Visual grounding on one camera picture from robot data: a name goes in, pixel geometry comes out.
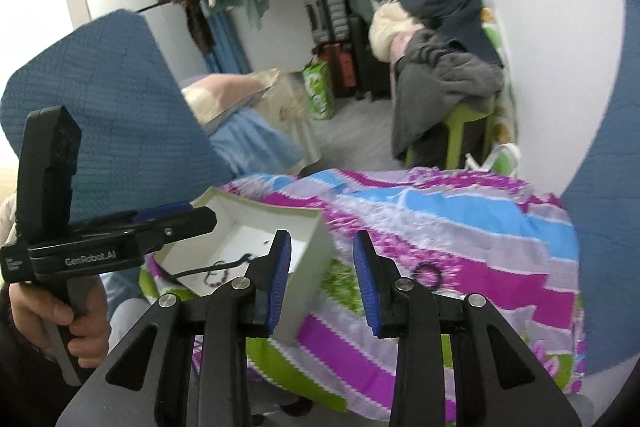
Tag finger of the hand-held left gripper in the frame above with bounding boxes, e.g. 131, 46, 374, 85
131, 207, 218, 254
82, 202, 194, 230

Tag cream fleece blanket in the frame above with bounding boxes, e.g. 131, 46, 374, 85
369, 2, 427, 64

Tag person's left hand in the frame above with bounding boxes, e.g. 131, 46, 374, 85
9, 283, 112, 360

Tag navy jacket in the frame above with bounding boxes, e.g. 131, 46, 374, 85
399, 0, 504, 68

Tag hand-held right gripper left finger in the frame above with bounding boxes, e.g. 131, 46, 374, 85
55, 229, 293, 427

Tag small blue quilted chair back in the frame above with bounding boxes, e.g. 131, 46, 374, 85
559, 0, 640, 378

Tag green and white cardboard box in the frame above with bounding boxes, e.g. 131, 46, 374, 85
152, 187, 336, 349

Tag green floral fabric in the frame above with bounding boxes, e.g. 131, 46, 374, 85
479, 7, 519, 148

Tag grey hard suitcase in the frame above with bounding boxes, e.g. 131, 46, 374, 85
301, 0, 352, 46

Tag black hair tie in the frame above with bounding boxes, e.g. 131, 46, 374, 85
413, 262, 445, 291

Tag large blue quilted chair back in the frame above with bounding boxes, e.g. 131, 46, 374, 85
0, 9, 235, 253

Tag grey hoodie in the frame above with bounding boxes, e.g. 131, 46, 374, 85
391, 29, 506, 161

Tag dark red suitcase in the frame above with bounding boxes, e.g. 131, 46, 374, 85
320, 42, 359, 98

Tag light blue bed sheet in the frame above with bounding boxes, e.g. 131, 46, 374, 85
207, 109, 307, 181

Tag pink pillow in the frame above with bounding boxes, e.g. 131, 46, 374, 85
181, 69, 282, 126

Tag green shopping bag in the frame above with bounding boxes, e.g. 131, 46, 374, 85
302, 59, 337, 121

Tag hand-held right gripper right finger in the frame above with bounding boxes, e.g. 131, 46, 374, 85
352, 231, 583, 427

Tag green plastic stool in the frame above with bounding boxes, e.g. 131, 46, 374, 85
404, 102, 501, 171

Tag dark beaded bracelet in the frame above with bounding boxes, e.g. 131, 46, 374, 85
204, 270, 233, 290

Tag black suitcase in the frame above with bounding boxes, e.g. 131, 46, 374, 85
347, 14, 394, 101

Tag colourful striped floral cloth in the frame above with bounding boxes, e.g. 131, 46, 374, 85
137, 167, 587, 423

